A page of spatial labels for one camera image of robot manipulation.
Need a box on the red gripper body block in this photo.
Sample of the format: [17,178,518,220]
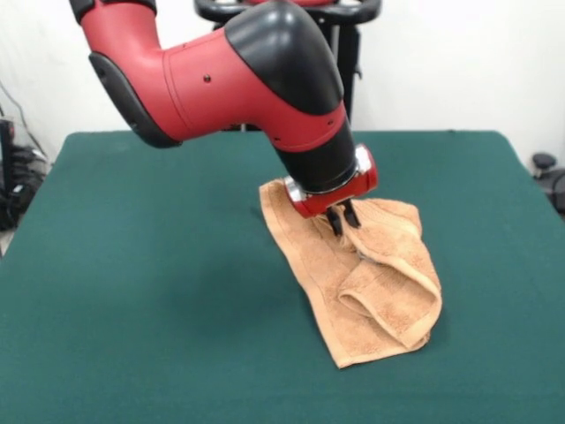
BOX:
[290,151,380,220]

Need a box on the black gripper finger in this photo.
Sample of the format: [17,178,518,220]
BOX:
[341,200,363,231]
[326,208,345,238]

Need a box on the tan terry towel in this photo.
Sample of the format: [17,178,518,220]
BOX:
[258,178,443,370]

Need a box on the dark chair base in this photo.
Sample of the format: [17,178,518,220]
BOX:
[531,152,565,208]

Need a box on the dark green table cloth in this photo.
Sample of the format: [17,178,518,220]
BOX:
[0,129,565,424]

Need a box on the black equipment pile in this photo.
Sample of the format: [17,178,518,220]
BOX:
[0,117,49,231]

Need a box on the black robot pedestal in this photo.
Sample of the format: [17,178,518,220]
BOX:
[193,0,380,133]

